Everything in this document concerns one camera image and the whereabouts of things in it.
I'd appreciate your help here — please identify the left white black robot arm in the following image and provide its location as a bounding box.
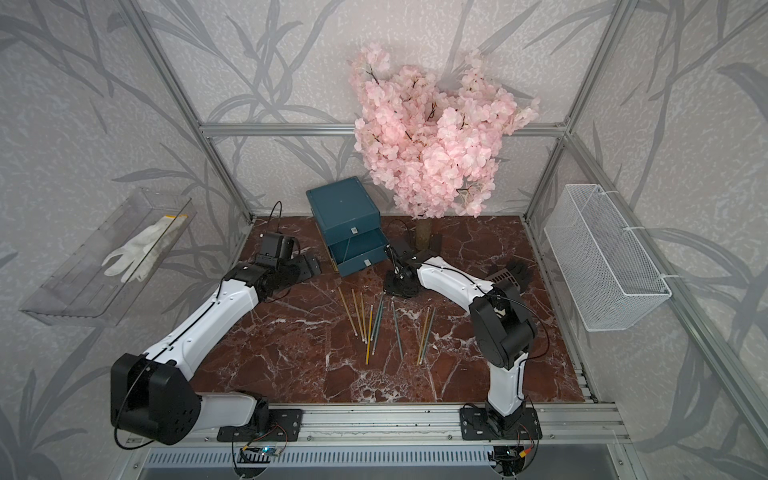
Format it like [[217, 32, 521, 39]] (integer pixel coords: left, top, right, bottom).
[[110, 233, 322, 445]]

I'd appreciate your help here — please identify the left circuit board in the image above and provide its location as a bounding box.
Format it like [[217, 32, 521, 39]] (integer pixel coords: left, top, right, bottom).
[[235, 445, 286, 465]]

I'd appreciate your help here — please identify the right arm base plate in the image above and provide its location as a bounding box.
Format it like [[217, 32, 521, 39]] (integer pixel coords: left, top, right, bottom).
[[459, 402, 542, 442]]

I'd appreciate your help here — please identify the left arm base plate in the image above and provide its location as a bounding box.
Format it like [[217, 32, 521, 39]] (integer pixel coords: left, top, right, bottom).
[[216, 408, 304, 443]]

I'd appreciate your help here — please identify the white glove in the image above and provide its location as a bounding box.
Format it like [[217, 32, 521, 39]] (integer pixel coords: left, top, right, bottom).
[[101, 215, 180, 283]]

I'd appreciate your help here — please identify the aluminium front rail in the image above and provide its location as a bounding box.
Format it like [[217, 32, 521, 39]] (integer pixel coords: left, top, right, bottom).
[[122, 403, 631, 449]]

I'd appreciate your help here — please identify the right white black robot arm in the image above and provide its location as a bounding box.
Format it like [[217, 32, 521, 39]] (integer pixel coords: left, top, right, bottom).
[[385, 241, 537, 421]]

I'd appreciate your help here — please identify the teal drawer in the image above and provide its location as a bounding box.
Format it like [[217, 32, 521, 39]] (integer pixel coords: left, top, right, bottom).
[[329, 229, 389, 277]]

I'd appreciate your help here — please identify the teal drawer cabinet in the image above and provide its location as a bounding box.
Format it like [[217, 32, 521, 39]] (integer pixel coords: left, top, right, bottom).
[[306, 176, 380, 245]]

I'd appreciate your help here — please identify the clear plastic wall tray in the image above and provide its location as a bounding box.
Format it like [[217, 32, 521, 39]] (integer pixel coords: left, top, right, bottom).
[[20, 188, 196, 327]]

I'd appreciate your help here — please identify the pink blossom artificial tree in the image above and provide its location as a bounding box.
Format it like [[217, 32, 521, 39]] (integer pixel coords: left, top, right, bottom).
[[349, 43, 540, 251]]

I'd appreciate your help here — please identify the beige slotted scoop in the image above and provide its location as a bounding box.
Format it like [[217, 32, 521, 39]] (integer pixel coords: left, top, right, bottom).
[[487, 268, 520, 289]]

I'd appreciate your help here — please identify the white wire mesh basket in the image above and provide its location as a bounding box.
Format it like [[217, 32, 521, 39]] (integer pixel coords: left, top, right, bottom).
[[544, 184, 672, 332]]

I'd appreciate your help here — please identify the yellow pencil right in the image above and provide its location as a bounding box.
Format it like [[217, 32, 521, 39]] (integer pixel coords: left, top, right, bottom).
[[416, 306, 431, 366]]

